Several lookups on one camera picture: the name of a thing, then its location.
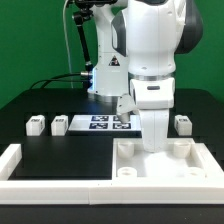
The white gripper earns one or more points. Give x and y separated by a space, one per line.
152 100

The white square table top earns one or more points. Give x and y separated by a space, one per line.
182 158

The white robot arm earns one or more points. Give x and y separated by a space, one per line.
136 59

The white U-shaped obstacle fence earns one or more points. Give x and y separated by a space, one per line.
201 184

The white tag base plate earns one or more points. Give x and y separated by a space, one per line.
103 123

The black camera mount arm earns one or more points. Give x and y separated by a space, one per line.
83 15

